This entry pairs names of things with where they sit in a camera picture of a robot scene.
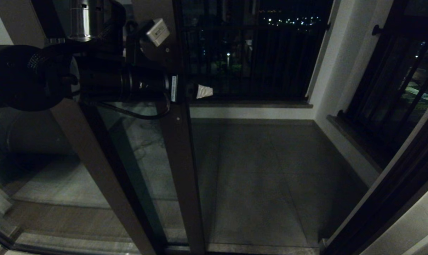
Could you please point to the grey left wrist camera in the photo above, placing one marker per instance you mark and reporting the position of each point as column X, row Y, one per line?
column 158, row 32

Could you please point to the brown-framed fixed glass panel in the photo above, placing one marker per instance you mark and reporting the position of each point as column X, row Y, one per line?
column 104, row 184

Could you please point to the left gripper white-taped finger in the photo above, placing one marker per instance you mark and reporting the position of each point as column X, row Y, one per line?
column 203, row 88
column 203, row 95

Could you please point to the brown stone window sill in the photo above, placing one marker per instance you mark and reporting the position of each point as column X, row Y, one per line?
column 355, row 145

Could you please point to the brown-framed sliding glass door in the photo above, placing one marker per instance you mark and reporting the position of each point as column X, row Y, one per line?
column 185, row 177

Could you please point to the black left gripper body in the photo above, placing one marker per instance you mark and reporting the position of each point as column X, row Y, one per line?
column 181, row 88

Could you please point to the dark brown door jamb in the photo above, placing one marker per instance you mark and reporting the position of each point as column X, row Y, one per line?
column 387, row 205

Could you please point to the dark front-load washing machine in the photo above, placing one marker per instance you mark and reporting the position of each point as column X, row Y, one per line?
column 29, row 134

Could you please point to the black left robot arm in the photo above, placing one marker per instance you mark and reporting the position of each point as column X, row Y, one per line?
column 29, row 78

